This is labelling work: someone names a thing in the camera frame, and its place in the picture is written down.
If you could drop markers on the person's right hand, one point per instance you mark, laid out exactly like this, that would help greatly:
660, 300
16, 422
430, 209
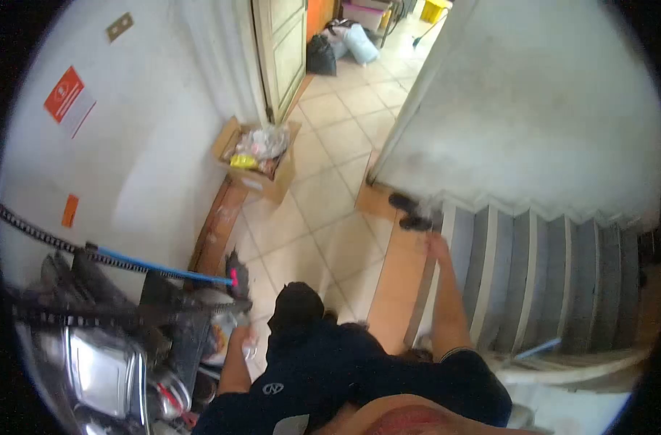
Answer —
438, 249

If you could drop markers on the person's left hand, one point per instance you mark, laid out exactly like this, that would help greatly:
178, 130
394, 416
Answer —
247, 338

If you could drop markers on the person's right fingers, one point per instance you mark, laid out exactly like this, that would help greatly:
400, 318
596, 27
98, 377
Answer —
431, 239

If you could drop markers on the black sandal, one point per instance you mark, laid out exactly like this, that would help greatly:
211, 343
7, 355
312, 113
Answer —
404, 202
416, 222

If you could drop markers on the grey staircase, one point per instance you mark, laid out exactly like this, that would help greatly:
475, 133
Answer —
537, 272

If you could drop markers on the person's legs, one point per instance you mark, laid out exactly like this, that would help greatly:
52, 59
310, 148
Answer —
297, 307

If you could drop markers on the short blue stick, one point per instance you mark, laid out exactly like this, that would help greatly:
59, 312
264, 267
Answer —
538, 348

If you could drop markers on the person's body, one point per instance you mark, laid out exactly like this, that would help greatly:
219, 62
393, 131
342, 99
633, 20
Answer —
330, 375

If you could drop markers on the cardboard box of packets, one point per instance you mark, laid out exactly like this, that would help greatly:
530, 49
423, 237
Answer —
260, 163

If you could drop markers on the light blue sack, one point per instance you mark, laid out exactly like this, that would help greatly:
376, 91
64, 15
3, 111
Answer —
361, 46

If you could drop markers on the black plastic bag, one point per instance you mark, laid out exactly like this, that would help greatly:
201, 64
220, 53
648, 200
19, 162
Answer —
320, 57

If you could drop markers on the yellow bin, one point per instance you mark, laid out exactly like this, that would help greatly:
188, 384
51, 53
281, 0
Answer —
434, 10

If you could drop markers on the pink storage box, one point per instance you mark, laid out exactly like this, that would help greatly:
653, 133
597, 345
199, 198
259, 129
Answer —
365, 13

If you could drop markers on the cream panelled door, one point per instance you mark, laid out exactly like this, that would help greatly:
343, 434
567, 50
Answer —
281, 49

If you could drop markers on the blue stick with pink end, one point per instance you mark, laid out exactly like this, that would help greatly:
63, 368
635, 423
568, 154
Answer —
162, 267

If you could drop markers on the white curtain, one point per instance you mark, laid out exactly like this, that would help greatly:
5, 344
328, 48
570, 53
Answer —
222, 54

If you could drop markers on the motorcycle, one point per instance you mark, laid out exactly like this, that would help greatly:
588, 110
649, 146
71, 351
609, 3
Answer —
107, 364

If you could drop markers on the orange wall sticker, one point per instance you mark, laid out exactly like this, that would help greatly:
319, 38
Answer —
70, 210

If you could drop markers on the brass wall plate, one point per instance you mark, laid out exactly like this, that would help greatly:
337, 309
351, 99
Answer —
119, 27

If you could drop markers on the red and white wall sign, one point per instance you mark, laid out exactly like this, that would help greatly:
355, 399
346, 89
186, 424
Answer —
67, 100

